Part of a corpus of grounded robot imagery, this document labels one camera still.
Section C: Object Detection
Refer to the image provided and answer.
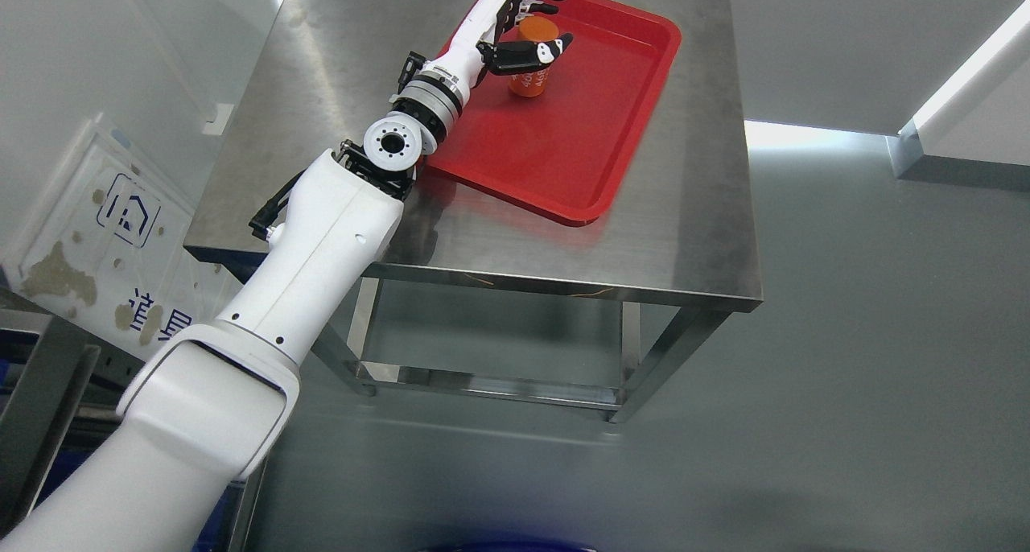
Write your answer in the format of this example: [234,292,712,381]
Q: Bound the stainless steel table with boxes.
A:
[183,0,764,424]

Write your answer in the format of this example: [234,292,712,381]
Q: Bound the orange cylindrical capacitor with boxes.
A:
[507,15,559,98]

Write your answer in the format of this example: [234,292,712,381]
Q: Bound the metal shelf rack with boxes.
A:
[2,288,260,551]

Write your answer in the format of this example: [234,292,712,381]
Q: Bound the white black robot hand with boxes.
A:
[424,0,574,87]

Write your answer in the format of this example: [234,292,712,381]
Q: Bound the white sign board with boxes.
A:
[2,114,241,360]

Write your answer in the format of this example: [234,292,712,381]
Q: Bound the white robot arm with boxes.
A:
[2,55,484,551]

